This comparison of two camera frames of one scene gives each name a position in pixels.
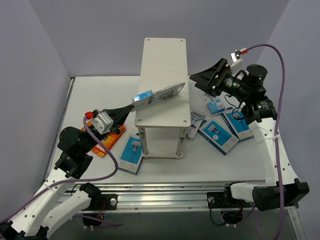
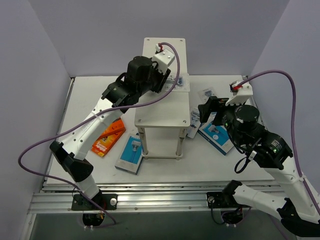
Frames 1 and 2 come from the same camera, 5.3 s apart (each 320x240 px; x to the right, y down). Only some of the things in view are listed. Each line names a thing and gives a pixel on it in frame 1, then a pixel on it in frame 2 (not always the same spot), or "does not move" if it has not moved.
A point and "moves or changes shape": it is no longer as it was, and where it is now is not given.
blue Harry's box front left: [131, 156] does not move
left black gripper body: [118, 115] to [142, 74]
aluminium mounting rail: [174, 197] does not move
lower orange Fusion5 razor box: [109, 141] does not move
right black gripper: [218, 77] to [208, 110]
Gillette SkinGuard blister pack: [197, 115] does not move
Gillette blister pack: [150, 97] moves or changes shape
